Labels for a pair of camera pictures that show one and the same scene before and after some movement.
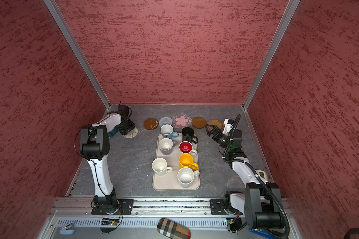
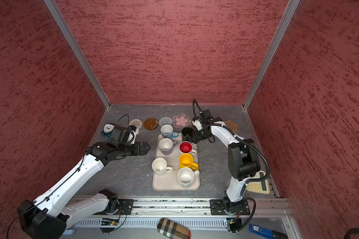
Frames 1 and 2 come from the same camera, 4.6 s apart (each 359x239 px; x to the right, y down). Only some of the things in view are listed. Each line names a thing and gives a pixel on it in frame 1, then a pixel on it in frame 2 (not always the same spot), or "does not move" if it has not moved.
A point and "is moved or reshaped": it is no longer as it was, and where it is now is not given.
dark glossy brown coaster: x=150 y=123 does not move
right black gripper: x=215 y=129 -> x=197 y=136
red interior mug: x=186 y=147 does not move
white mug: x=159 y=166 does not move
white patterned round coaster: x=131 y=134 is moved or reshaped
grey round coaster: x=165 y=120 does not move
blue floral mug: x=166 y=130 does not move
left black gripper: x=123 y=132 -> x=143 y=151
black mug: x=187 y=134 does not move
